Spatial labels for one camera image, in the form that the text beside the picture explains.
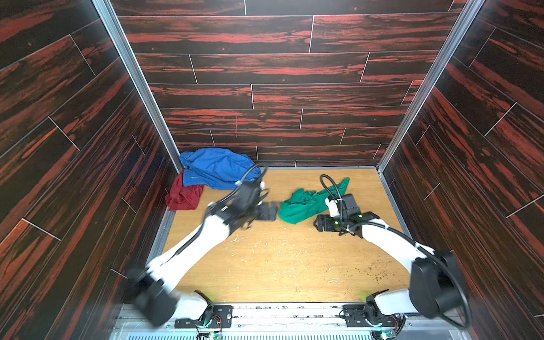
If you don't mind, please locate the green cloth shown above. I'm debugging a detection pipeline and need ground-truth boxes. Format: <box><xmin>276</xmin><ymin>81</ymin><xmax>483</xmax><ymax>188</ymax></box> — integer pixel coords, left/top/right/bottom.
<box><xmin>279</xmin><ymin>174</ymin><xmax>350</xmax><ymax>225</ymax></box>

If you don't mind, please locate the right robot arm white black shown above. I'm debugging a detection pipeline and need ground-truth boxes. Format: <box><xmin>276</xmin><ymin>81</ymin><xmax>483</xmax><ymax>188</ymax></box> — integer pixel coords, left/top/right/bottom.
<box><xmin>314</xmin><ymin>194</ymin><xmax>473</xmax><ymax>333</ymax></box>

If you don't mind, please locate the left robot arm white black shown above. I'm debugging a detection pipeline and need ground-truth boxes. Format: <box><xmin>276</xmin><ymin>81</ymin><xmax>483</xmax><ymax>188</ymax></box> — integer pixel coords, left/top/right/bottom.
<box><xmin>126</xmin><ymin>181</ymin><xmax>279</xmax><ymax>328</ymax></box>

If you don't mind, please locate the blue cloth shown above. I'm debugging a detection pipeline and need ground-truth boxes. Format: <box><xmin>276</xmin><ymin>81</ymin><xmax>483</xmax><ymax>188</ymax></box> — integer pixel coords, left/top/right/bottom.
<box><xmin>180</xmin><ymin>148</ymin><xmax>262</xmax><ymax>191</ymax></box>

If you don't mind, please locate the red cloth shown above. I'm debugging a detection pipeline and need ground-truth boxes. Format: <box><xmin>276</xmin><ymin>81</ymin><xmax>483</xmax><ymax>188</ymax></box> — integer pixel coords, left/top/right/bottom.
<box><xmin>165</xmin><ymin>171</ymin><xmax>204</xmax><ymax>211</ymax></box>

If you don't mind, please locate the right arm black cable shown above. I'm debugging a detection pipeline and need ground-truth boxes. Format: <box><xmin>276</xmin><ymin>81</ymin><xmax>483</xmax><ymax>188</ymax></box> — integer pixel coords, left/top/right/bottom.
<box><xmin>319</xmin><ymin>173</ymin><xmax>473</xmax><ymax>330</ymax></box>

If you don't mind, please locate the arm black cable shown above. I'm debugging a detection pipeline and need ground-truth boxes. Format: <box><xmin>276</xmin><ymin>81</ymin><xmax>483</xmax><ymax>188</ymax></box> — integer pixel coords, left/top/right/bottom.
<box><xmin>205</xmin><ymin>163</ymin><xmax>269</xmax><ymax>218</ymax></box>
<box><xmin>319</xmin><ymin>173</ymin><xmax>473</xmax><ymax>330</ymax></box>

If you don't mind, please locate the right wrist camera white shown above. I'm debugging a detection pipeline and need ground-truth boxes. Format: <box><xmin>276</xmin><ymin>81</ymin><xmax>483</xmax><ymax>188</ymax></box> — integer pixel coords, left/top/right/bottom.
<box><xmin>325</xmin><ymin>197</ymin><xmax>340</xmax><ymax>218</ymax></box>

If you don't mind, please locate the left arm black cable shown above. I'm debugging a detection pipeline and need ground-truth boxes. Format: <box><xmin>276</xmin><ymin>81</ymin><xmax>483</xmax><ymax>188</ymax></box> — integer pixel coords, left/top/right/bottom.
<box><xmin>205</xmin><ymin>163</ymin><xmax>269</xmax><ymax>218</ymax></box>

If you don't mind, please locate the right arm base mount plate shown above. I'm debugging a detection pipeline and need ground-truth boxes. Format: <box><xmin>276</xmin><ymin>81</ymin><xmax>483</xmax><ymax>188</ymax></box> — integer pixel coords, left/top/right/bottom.
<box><xmin>339</xmin><ymin>303</ymin><xmax>404</xmax><ymax>328</ymax></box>

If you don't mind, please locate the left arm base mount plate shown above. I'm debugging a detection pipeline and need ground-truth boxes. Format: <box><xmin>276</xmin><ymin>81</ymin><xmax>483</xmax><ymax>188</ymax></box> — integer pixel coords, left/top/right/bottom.
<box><xmin>174</xmin><ymin>304</ymin><xmax>234</xmax><ymax>330</ymax></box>

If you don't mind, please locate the aluminium front rail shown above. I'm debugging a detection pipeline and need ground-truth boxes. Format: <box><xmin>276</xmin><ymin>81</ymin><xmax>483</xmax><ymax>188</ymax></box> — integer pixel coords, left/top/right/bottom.
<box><xmin>110</xmin><ymin>303</ymin><xmax>471</xmax><ymax>339</ymax></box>

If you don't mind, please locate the right corner aluminium post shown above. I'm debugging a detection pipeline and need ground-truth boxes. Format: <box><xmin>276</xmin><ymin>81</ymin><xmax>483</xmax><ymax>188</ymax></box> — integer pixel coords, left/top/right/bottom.
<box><xmin>377</xmin><ymin>0</ymin><xmax>485</xmax><ymax>178</ymax></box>

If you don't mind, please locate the corner aluminium post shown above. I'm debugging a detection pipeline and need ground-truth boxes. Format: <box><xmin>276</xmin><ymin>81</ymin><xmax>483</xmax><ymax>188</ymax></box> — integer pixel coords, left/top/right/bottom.
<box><xmin>92</xmin><ymin>0</ymin><xmax>184</xmax><ymax>173</ymax></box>
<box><xmin>377</xmin><ymin>0</ymin><xmax>485</xmax><ymax>178</ymax></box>

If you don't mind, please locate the left corner aluminium post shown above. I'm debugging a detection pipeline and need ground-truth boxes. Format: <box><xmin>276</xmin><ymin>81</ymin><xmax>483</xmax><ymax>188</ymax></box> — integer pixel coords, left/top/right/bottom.
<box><xmin>92</xmin><ymin>0</ymin><xmax>184</xmax><ymax>173</ymax></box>

